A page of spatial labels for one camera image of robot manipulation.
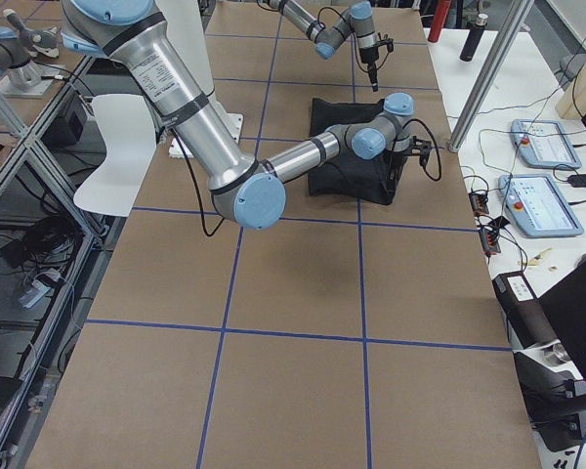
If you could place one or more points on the black orange terminal block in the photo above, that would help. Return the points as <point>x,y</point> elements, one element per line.
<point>487,230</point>

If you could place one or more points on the white plastic chair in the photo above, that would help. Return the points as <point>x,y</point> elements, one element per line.
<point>128,132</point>

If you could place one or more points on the black graphic t-shirt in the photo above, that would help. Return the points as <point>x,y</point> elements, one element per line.
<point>373,180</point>

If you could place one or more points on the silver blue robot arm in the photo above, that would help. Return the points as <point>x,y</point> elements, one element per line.
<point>243,189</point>
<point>330,29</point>

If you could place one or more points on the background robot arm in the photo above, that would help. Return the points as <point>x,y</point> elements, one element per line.
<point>12,53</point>

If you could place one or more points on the aluminium frame post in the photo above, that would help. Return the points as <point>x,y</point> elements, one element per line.
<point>495,58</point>

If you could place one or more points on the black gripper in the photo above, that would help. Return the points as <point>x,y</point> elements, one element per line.
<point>367,55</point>
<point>395,160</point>

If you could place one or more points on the red bottle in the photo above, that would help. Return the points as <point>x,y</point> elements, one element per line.
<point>439,19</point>

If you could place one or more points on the white power strip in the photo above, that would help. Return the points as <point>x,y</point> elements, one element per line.
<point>40,286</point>

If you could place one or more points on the black monitor stand device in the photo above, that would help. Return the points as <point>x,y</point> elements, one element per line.
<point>551,328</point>

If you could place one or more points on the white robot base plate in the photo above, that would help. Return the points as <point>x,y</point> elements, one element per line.
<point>211,131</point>

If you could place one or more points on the upper teach pendant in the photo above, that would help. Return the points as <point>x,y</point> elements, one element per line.
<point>543,144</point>

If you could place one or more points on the lower teach pendant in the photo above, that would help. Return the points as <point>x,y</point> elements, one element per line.
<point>536,207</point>

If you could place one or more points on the teach pendant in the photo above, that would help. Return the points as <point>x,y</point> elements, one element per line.
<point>536,207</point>
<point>543,144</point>

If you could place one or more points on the brown paper table cover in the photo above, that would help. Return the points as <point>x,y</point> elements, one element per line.
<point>348,335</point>

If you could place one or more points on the black water bottle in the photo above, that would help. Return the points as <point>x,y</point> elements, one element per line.
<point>476,30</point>

